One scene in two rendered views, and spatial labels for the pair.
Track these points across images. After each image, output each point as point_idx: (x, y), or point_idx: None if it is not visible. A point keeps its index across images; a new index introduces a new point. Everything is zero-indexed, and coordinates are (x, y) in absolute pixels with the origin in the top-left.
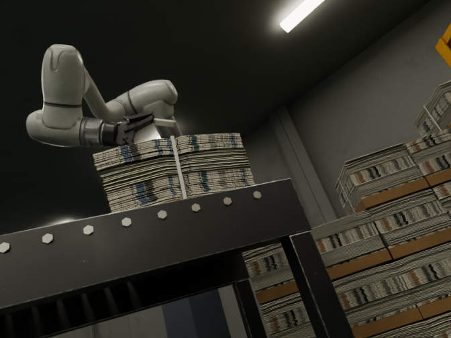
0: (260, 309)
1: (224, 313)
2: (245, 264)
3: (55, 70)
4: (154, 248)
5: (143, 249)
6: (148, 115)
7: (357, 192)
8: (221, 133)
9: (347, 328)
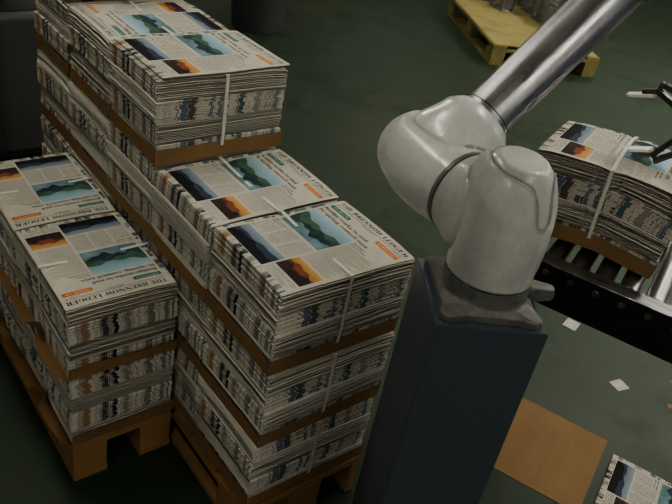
0: (393, 335)
1: (379, 401)
2: (410, 275)
3: None
4: None
5: None
6: (666, 85)
7: (272, 117)
8: (588, 124)
9: None
